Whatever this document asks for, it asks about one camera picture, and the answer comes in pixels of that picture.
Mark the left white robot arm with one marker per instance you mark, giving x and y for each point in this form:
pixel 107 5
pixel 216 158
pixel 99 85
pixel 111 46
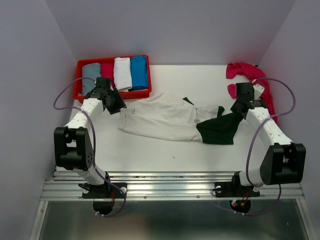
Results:
pixel 75 143

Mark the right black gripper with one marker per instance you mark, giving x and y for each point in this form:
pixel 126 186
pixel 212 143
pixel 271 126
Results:
pixel 233 107

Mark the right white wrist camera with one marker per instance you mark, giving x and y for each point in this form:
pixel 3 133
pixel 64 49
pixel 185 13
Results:
pixel 258 91

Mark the magenta rolled t-shirt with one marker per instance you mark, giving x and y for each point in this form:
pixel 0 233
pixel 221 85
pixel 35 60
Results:
pixel 107 71

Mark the magenta crumpled t-shirt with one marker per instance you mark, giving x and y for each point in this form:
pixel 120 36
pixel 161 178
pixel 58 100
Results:
pixel 255 76

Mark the blue rolled t-shirt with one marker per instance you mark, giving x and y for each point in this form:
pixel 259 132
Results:
pixel 139 73

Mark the grey rolled t-shirt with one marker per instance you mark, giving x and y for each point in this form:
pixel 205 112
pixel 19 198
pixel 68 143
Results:
pixel 90 73

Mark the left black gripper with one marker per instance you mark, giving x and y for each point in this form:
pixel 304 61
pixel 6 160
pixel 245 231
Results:
pixel 120 103

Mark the white rolled t-shirt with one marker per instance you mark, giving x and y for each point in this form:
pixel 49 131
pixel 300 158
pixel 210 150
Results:
pixel 122 74

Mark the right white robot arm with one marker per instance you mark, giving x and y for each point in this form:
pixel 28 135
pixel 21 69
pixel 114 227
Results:
pixel 284 159

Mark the cream and green t-shirt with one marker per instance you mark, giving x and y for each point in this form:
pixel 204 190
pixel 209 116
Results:
pixel 168 117

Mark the red plastic tray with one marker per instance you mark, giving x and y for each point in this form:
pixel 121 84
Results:
pixel 136 94

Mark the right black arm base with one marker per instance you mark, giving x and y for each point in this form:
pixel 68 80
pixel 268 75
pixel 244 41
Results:
pixel 233 189

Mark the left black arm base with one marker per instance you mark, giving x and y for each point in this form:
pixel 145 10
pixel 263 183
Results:
pixel 104 191

